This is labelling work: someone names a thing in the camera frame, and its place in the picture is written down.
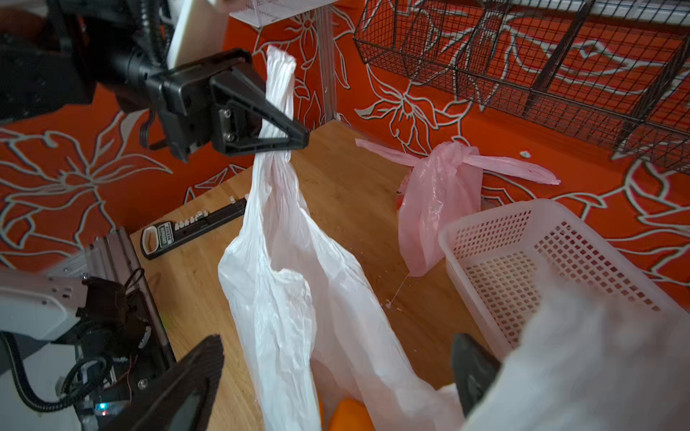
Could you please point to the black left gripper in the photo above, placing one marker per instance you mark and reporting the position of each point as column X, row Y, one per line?
column 220, row 100

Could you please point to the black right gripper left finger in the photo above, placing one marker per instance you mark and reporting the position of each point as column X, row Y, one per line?
column 183, row 398

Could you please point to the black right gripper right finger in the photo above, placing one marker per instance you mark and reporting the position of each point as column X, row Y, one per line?
column 474, row 369

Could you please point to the white plastic bag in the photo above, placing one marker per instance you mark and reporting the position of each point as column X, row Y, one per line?
column 301, row 300

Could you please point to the plain pink plastic bag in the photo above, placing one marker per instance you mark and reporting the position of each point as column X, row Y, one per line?
column 442, row 188

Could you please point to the white perforated plastic basket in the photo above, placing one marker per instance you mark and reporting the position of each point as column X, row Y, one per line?
column 492, row 257

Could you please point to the orange fruit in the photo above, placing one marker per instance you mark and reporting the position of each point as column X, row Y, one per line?
column 351, row 415

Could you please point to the black plastic bag dispenser strip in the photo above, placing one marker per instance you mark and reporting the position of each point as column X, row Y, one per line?
column 160, row 238

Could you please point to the black wire wall basket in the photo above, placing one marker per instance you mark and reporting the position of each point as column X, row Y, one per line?
column 610, row 73

